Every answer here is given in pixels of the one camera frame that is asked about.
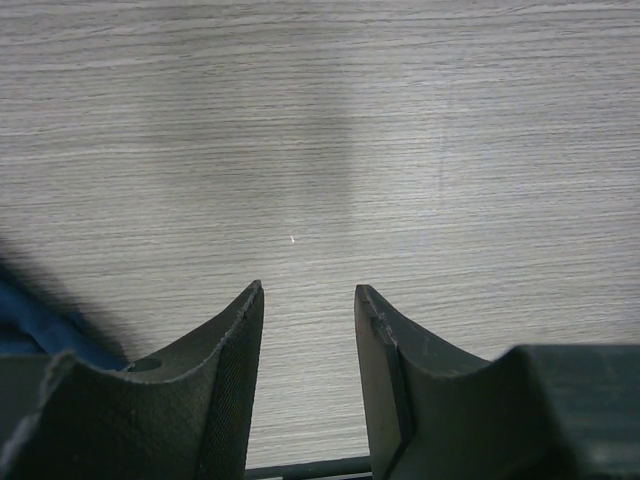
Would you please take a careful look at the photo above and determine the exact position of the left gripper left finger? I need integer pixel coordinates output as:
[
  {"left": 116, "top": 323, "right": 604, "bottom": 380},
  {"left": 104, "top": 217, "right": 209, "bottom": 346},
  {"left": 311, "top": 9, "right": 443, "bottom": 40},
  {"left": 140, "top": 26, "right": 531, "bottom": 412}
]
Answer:
[{"left": 114, "top": 281, "right": 264, "bottom": 479}]

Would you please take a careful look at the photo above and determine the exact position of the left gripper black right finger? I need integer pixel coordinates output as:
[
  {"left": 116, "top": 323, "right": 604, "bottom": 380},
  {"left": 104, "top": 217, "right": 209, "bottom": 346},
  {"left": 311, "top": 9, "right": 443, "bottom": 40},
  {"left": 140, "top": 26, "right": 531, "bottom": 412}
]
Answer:
[{"left": 354, "top": 285, "right": 500, "bottom": 479}]

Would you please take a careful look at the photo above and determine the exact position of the dark blue t shirt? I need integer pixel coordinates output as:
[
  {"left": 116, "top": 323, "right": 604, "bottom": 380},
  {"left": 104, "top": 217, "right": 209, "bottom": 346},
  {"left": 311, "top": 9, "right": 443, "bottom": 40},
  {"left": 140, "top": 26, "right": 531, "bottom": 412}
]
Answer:
[{"left": 1, "top": 265, "right": 128, "bottom": 371}]

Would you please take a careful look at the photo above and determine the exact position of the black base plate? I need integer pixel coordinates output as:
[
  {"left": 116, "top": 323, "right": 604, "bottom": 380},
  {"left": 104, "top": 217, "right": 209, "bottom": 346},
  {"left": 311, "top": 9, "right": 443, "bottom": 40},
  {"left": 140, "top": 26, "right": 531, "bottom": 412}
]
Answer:
[{"left": 244, "top": 456, "right": 373, "bottom": 480}]

